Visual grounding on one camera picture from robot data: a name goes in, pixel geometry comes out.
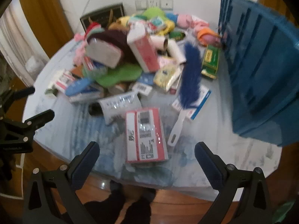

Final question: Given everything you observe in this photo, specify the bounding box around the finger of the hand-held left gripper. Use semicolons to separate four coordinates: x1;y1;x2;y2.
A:
23;109;56;131
9;86;36;99

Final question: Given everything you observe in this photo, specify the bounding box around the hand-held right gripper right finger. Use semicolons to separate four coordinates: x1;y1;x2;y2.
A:
194;141;273;224

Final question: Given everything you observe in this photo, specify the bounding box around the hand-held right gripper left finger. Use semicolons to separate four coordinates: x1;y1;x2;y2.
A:
23;141;101;224

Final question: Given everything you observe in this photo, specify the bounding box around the red white packet box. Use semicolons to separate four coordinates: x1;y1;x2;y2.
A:
125;107;169;164

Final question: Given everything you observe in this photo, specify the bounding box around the green plush slipper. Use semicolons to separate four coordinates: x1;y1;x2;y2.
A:
95;63;143;88

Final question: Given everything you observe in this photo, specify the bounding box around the grey white pouch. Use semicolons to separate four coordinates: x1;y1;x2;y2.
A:
85;37;124;69

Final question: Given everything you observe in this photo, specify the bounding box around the blue plastic container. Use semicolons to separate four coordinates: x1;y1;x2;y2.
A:
218;0;299;147

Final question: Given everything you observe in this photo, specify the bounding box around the white paper roll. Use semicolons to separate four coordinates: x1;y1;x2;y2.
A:
149;35;169;52
167;38;187;65

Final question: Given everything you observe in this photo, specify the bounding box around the white plastic object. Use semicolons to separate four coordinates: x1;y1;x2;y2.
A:
26;57;46;72

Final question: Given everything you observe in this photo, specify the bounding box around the red white small box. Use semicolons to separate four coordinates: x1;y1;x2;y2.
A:
50;71;76;93

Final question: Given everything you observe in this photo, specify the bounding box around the person's black slipper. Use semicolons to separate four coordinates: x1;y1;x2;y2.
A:
84;189;127;224
126;191;157;224

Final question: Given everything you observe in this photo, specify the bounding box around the white blue flat packet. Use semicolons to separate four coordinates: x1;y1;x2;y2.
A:
69;86;104;103

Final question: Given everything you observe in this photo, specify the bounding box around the white blue backing card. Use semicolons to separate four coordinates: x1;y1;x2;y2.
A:
172;84;212;121

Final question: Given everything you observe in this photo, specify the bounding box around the white curtain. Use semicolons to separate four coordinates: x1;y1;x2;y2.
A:
0;0;50;80

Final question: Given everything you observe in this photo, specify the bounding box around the clear plastic gauze packet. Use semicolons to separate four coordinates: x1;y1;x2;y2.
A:
98;91;142;125

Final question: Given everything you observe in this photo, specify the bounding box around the teal plush toy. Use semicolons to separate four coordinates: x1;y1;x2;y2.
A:
86;26;105;34

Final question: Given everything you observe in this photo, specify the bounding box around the white barcode box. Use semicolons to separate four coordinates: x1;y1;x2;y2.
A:
132;82;152;95

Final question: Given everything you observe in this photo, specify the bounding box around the yellow printed packet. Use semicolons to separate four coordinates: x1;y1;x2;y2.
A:
154;63;184;91

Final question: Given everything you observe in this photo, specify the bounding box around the maroon fuzzy cloth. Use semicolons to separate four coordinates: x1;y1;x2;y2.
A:
90;29;128;52

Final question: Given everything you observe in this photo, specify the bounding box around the black framed plaque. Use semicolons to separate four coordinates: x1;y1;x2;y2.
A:
80;3;127;32

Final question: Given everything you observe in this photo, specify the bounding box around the green yellow box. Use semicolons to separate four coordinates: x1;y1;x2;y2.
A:
201;45;221;81

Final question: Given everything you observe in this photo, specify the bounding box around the small blue box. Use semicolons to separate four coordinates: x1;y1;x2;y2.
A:
138;73;156;84

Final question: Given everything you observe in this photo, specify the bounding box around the green bottle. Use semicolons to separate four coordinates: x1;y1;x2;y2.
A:
169;31;186;41

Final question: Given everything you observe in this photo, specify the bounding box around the pink orange plush toy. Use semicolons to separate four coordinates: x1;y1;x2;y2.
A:
176;13;222;46

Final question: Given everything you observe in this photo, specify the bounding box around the yellow plush toy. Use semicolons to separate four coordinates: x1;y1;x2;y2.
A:
161;19;176;32

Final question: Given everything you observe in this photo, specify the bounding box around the green frog plush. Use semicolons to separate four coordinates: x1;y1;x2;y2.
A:
140;7;168;20

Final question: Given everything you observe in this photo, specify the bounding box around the pink white rope toy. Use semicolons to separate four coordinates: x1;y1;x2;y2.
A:
73;33;88;66

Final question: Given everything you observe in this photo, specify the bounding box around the blue duster with white handle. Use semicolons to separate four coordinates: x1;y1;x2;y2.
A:
167;41;203;147

